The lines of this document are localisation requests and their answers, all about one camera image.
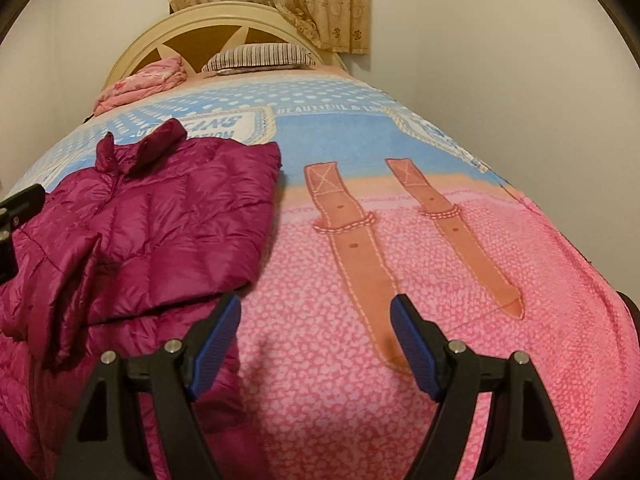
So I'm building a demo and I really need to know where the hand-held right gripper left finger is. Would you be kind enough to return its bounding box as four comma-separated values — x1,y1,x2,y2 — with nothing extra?
54,292,243,480

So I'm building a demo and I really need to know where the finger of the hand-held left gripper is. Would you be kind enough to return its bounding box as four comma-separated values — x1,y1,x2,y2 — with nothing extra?
0,183,47,285

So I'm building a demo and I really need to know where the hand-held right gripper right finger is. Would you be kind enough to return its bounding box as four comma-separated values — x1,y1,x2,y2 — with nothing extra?
390,292,583,480

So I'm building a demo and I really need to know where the magenta puffer jacket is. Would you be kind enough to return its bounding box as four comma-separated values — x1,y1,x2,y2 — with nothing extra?
0,119,283,480

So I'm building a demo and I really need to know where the printed pink and blue blanket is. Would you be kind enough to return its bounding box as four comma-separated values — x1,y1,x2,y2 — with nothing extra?
0,67,640,480

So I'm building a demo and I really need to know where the folded pink floral quilt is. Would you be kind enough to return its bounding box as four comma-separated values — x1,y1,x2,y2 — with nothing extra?
94,56,188,116

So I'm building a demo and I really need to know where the cream wooden headboard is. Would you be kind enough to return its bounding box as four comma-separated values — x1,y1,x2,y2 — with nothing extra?
103,1,348,92

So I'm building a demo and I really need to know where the striped pillow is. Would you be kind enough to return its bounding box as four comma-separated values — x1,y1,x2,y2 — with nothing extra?
201,43,317,73

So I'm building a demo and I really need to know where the beige floral curtain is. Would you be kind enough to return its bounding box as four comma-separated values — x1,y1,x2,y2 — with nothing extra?
164,0,373,56

